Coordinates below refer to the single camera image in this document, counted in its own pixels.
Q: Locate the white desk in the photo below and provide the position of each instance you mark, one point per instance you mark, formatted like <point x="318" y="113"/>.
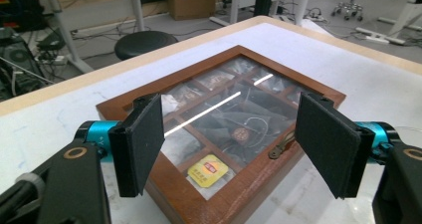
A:
<point x="99" y="11"/>

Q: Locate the yellow tea bag packet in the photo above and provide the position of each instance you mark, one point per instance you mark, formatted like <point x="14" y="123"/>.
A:
<point x="207" y="171"/>

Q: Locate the black computer tower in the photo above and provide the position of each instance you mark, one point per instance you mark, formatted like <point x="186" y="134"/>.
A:
<point x="16" y="64"/>

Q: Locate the black round stool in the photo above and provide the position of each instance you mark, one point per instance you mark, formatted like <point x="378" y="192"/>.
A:
<point x="142" y="43"/>

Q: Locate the cardboard box with black logo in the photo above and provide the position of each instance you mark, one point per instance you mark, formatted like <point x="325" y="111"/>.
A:
<point x="190" y="3"/>

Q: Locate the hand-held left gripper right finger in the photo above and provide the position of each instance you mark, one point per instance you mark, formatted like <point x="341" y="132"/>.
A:
<point x="328" y="141"/>

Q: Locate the wooden tea box glass lid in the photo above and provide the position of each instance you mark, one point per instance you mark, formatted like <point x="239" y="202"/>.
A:
<point x="252" y="190"/>

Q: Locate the office chair wheel base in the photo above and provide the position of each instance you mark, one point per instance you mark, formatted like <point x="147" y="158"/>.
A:
<point x="350" y="8"/>

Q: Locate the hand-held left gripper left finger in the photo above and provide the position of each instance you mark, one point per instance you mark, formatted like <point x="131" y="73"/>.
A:
<point x="136" y="144"/>

